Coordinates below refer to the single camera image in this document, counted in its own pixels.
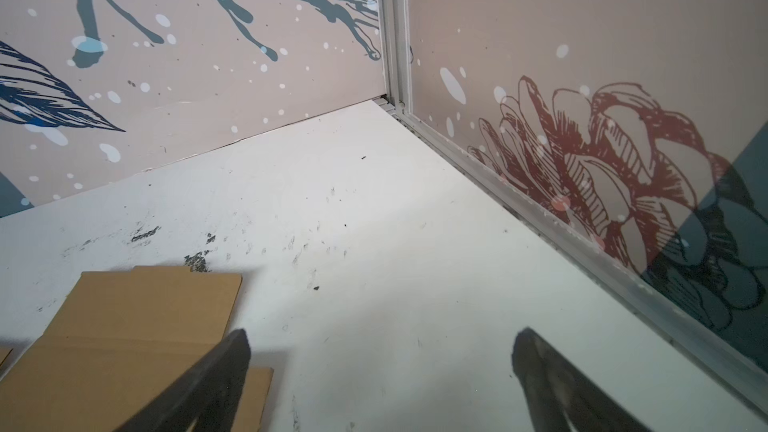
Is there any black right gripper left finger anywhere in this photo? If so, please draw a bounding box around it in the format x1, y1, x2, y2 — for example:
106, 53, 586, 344
118, 329, 251, 431

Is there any brown cardboard paper box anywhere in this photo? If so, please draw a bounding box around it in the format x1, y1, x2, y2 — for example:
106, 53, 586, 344
1, 266, 273, 431

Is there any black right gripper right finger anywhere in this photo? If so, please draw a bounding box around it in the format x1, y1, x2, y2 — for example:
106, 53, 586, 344
511, 328, 650, 432

